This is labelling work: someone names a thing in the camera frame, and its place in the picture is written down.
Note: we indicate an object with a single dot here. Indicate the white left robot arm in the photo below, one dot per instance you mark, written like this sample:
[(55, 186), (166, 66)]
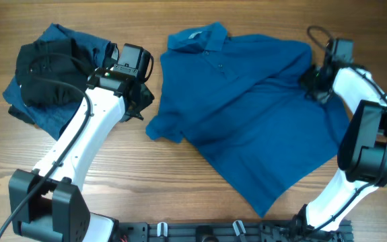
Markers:
[(46, 202)]

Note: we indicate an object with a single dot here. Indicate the blue polo shirt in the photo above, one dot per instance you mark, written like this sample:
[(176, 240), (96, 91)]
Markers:
[(237, 99)]

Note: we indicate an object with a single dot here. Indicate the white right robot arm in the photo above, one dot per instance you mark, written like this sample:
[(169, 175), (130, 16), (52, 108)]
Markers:
[(362, 155)]

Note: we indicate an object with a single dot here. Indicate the dark green folded shirt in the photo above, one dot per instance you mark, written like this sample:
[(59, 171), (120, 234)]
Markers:
[(50, 72)]

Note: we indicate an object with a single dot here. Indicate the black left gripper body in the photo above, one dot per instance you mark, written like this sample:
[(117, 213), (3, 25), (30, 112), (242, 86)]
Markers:
[(145, 99)]

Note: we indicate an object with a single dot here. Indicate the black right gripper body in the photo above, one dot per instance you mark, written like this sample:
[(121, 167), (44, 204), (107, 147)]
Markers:
[(309, 83)]

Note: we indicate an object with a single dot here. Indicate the navy blue folded shirt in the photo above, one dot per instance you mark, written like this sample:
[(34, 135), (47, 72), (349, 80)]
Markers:
[(62, 84)]

